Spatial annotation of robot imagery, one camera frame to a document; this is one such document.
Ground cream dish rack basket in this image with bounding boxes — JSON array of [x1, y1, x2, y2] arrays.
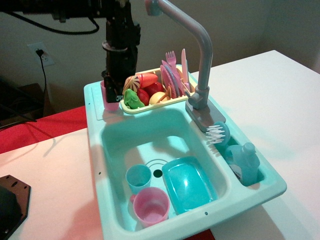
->
[[120, 64, 197, 115]]

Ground green toy pepper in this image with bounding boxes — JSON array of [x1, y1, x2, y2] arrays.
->
[[123, 88, 145, 109]]

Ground pink toy knife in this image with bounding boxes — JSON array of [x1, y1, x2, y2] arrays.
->
[[181, 48, 189, 84]]

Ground pink toy fork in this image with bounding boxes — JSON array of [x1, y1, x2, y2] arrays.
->
[[165, 51, 177, 73]]

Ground grey toy faucet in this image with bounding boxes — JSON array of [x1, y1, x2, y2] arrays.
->
[[145, 0, 226, 133]]

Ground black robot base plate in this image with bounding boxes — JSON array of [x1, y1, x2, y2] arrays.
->
[[0, 174, 31, 240]]

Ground dark red toy fruit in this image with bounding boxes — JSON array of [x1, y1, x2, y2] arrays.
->
[[137, 88, 150, 106]]

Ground orange toy carrot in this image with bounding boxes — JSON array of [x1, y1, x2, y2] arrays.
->
[[136, 73, 158, 89]]

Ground red toy apple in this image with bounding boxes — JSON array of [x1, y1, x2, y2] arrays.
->
[[144, 82, 164, 98]]

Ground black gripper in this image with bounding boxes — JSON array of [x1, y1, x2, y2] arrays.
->
[[101, 41, 138, 103]]

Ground small pink plastic cup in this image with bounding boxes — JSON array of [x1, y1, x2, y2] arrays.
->
[[100, 80, 119, 112]]

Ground blue plastic cup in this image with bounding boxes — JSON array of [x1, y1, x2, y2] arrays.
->
[[125, 164, 152, 195]]

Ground yellow toy fruit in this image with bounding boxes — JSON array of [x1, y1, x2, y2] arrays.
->
[[149, 91, 171, 105]]

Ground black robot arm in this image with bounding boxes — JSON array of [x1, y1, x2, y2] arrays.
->
[[0, 0, 141, 103]]

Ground red cloth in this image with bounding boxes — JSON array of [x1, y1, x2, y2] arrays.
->
[[0, 106, 87, 154]]

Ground teal toy sink unit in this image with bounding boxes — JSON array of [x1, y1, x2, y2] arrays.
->
[[84, 82, 287, 240]]

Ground teal rectangular plastic tray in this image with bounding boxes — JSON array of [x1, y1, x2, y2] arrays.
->
[[162, 156, 218, 215]]

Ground pink toy plates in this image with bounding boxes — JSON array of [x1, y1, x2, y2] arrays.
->
[[160, 60, 183, 99]]

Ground blue toy soap bottle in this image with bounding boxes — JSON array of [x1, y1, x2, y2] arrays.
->
[[224, 142, 260, 187]]

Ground pink plastic mug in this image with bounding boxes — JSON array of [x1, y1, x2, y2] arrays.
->
[[129, 187, 171, 228]]

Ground teal dish brush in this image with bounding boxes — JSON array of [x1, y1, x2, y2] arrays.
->
[[205, 121, 231, 147]]

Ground white wall outlet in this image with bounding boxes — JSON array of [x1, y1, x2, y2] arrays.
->
[[27, 42, 55, 67]]

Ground purple striped toy ball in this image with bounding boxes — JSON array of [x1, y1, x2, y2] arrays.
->
[[122, 75, 141, 95]]

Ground black power cable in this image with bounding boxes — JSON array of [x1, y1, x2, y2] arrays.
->
[[0, 49, 58, 151]]

